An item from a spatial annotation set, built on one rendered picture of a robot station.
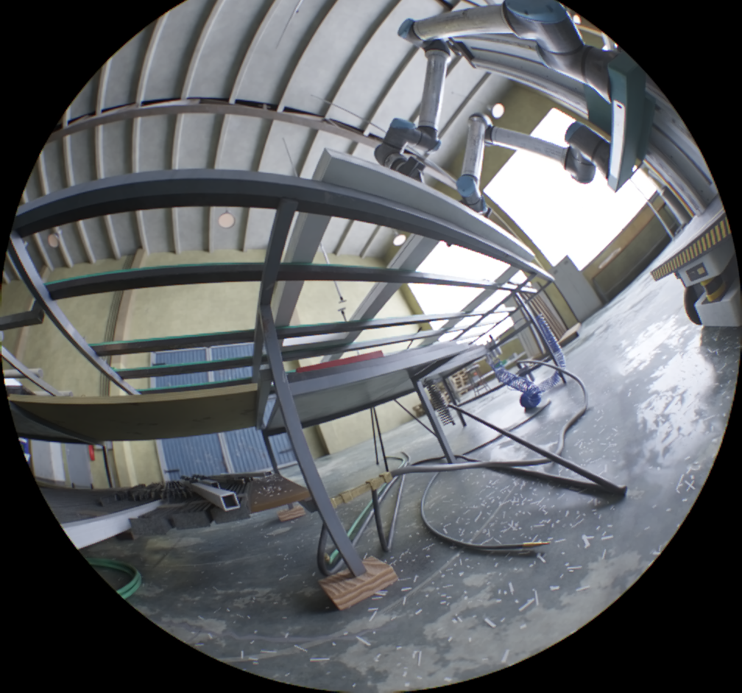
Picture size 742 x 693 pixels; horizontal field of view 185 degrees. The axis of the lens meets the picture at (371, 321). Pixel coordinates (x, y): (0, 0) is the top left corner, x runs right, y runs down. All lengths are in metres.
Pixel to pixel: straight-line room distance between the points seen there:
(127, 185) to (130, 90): 8.56
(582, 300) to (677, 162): 6.91
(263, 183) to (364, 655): 0.82
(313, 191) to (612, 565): 0.83
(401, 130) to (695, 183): 1.18
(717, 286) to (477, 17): 1.02
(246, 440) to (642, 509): 6.73
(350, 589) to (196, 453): 6.42
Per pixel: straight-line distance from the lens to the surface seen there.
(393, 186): 0.60
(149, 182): 0.47
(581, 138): 1.24
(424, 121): 1.06
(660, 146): 1.22
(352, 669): 0.51
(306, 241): 0.61
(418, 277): 0.89
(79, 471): 8.95
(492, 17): 0.92
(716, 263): 0.84
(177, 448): 6.98
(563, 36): 0.85
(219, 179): 0.44
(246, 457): 6.66
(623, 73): 0.80
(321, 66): 8.16
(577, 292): 7.82
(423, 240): 0.80
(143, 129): 8.88
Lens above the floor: 0.40
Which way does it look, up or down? 24 degrees up
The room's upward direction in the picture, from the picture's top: 24 degrees counter-clockwise
